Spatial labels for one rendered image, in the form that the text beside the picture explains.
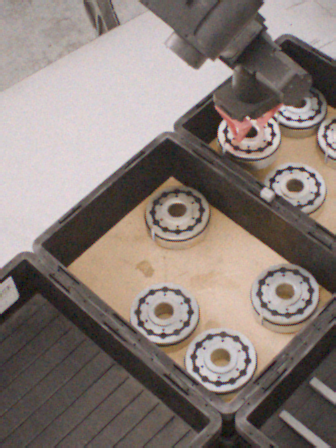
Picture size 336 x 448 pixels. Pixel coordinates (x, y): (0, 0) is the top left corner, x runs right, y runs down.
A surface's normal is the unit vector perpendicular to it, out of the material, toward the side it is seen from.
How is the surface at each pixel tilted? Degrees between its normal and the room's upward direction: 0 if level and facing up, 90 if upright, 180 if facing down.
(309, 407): 0
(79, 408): 0
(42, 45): 0
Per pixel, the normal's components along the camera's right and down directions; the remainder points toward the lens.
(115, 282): -0.07, -0.55
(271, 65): -0.43, -0.13
